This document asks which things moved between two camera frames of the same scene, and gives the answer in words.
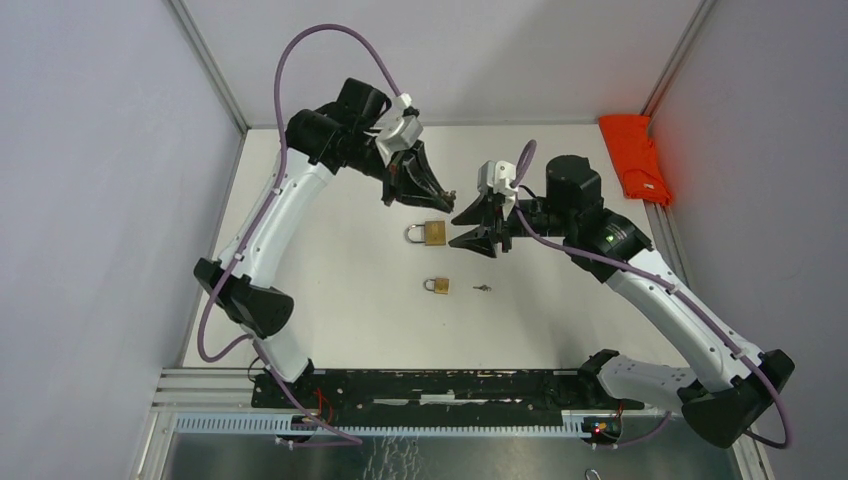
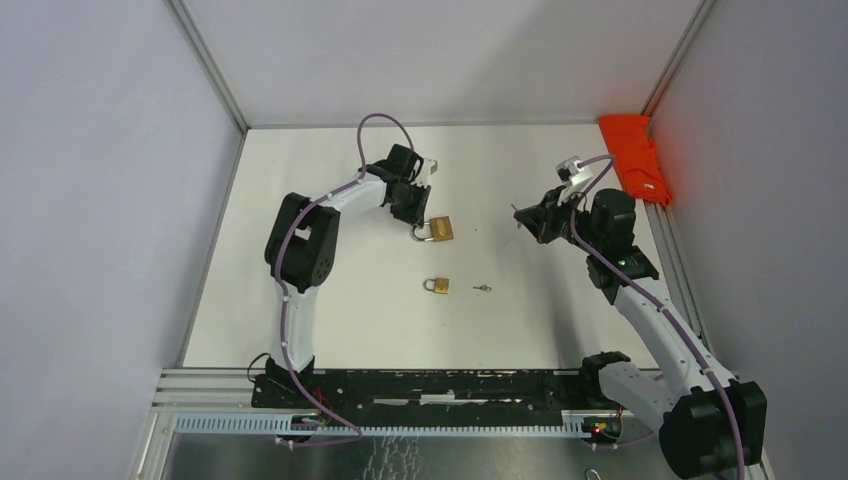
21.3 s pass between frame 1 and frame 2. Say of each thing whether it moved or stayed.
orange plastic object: stayed
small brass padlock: stayed
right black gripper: moved
